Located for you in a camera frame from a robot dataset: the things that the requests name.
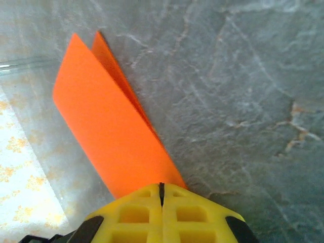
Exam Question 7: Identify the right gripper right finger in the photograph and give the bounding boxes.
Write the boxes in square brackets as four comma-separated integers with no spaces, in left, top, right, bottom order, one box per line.
[161,183,259,243]

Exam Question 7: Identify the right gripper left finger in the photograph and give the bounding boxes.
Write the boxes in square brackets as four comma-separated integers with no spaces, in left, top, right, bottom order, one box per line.
[85,183,163,243]

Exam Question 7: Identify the orange paper sheet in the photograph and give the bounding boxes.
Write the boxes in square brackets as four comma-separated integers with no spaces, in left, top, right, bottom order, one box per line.
[52,30,188,200]

